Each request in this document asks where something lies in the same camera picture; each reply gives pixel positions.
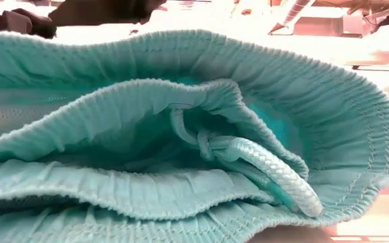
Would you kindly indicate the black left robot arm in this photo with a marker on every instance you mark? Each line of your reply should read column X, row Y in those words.
column 106, row 11

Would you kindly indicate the long ceiling light strip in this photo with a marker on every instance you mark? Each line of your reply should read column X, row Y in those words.
column 380, row 68

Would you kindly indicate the silver spiral ventilation duct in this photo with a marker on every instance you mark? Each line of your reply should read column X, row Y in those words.
column 294, row 13

